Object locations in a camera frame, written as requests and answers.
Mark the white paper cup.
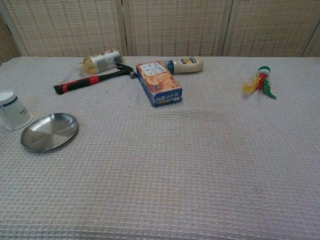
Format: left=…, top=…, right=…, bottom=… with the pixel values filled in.
left=0, top=90, right=34, bottom=131

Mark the round metal plate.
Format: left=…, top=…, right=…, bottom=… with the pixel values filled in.
left=20, top=112, right=79, bottom=152

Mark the orange blue cracker box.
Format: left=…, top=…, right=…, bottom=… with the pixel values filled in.
left=135, top=61, right=183, bottom=108

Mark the pale waffle-weave tablecloth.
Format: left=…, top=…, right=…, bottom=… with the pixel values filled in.
left=0, top=55, right=320, bottom=240

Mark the cream mayonnaise squeeze bottle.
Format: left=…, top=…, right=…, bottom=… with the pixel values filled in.
left=165, top=56, right=204, bottom=75

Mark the amber tea bottle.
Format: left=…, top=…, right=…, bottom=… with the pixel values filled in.
left=78, top=48, right=124, bottom=77

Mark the red black claw hammer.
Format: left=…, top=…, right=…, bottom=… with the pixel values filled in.
left=53, top=63, right=138, bottom=96

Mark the woven bamboo folding screen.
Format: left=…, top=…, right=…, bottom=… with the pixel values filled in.
left=0, top=0, right=320, bottom=66

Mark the colourful feather shuttlecock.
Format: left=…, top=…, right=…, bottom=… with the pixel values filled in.
left=242, top=65, right=278, bottom=100

